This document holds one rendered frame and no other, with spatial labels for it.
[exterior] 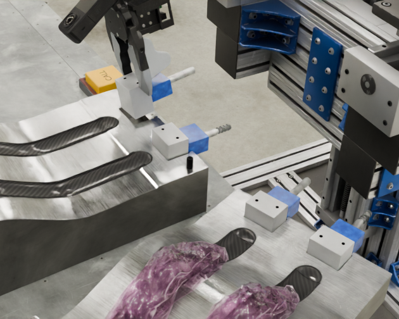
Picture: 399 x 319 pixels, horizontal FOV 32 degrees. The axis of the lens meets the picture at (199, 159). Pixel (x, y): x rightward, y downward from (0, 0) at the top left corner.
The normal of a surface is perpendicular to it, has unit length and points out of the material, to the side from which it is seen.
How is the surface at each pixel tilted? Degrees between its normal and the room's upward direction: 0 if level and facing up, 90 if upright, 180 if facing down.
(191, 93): 0
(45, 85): 0
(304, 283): 2
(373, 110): 90
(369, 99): 90
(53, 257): 90
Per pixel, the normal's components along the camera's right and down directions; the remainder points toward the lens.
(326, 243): 0.04, -0.78
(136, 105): 0.53, 0.43
